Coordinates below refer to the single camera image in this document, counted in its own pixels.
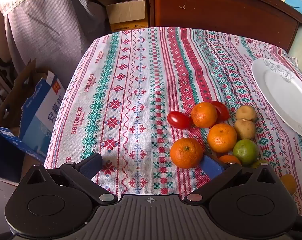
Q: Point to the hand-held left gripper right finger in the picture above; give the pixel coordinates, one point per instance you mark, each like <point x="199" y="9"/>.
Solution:
<point x="212" y="168"/>

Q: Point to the red cherry tomato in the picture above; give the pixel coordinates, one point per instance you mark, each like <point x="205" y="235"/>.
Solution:
<point x="178" y="120"/>
<point x="222" y="110"/>

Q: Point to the blue printed pillow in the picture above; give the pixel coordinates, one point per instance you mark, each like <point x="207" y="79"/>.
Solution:
<point x="293" y="2"/>

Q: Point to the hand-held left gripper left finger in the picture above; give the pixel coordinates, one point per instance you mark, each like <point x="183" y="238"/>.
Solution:
<point x="92" y="165"/>

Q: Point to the green mandarin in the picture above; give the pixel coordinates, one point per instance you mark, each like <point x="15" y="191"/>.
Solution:
<point x="245" y="152"/>

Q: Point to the yellow orange citrus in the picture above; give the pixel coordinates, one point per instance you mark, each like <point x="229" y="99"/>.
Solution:
<point x="289" y="183"/>

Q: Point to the open cardboard box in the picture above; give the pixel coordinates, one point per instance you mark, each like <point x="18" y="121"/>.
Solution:
<point x="126" y="12"/>

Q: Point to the yellow green citrus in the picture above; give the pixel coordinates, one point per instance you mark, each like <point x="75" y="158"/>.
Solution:
<point x="259" y="163"/>

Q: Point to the patterned red green tablecloth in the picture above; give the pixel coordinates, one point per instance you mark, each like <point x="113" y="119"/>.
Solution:
<point x="131" y="92"/>

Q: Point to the blue white carton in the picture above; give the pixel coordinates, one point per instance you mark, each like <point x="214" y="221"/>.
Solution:
<point x="38" y="120"/>

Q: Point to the white plate with line drawing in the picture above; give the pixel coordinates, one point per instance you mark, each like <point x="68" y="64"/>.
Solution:
<point x="283" y="97"/>

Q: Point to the small brown kiwi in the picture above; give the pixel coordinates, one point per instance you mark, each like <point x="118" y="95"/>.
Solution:
<point x="244" y="129"/>
<point x="246" y="112"/>

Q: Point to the orange mandarin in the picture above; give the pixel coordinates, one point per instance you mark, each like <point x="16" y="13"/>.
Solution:
<point x="229" y="159"/>
<point x="186" y="153"/>
<point x="204" y="114"/>
<point x="221" y="138"/>

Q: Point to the checked fabric cover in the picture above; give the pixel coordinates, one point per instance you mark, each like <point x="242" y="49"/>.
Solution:
<point x="45" y="20"/>

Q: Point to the pale green sofa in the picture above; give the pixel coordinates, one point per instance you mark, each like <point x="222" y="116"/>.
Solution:
<point x="299" y="42"/>

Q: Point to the brown wooden nightstand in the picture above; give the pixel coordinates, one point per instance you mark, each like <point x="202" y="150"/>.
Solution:
<point x="221" y="10"/>

